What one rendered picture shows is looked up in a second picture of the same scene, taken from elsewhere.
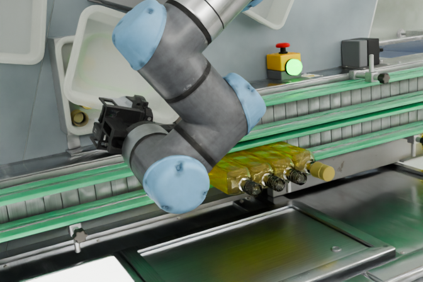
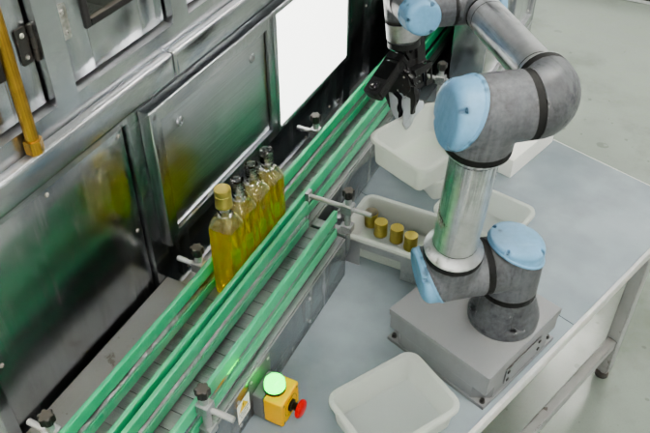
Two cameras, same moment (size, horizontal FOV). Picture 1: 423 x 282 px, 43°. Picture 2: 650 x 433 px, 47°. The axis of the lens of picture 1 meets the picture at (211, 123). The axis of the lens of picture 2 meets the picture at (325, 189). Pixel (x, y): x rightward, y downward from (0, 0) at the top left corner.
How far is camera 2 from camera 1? 167 cm
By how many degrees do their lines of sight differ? 71
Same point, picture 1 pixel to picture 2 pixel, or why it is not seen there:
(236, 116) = not seen: outside the picture
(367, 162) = (73, 397)
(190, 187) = not seen: outside the picture
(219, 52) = (338, 357)
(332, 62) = not seen: outside the picture
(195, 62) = not seen: outside the picture
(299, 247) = (197, 128)
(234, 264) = (234, 102)
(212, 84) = not seen: outside the picture
